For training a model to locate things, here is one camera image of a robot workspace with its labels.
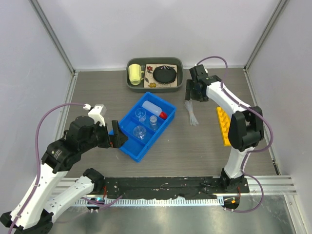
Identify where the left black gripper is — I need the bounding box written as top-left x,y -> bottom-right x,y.
81,119 -> 128,152

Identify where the bundle of plastic pipettes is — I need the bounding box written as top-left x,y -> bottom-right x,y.
184,100 -> 199,126

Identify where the small glass beaker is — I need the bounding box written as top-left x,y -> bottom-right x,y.
133,125 -> 147,140

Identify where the blue divided plastic bin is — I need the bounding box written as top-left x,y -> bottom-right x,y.
119,92 -> 176,162

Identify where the tiny glass beaker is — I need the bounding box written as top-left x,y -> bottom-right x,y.
135,107 -> 146,123

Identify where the small glass erlenmeyer flask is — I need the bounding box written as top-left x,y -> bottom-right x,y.
149,115 -> 158,131

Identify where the white wash bottle red cap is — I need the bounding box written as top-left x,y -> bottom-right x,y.
142,100 -> 167,119

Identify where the yellow test tube rack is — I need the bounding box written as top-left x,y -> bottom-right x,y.
216,107 -> 231,146

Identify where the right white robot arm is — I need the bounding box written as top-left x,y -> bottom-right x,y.
185,65 -> 264,193

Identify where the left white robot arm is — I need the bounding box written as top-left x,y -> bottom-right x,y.
0,116 -> 128,234

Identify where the black round dish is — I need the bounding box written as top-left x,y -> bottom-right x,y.
153,65 -> 176,84

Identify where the floral coaster card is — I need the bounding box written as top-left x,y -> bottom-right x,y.
144,64 -> 177,88

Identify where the grey-green plastic tray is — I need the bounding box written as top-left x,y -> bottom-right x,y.
126,57 -> 183,93

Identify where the pale yellow mug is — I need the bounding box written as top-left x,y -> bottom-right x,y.
128,64 -> 144,86

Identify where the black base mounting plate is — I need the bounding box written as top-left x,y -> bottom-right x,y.
88,176 -> 250,200

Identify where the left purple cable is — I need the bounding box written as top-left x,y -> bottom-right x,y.
6,102 -> 124,234

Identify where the white slotted cable duct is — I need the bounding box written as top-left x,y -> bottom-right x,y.
70,196 -> 224,207

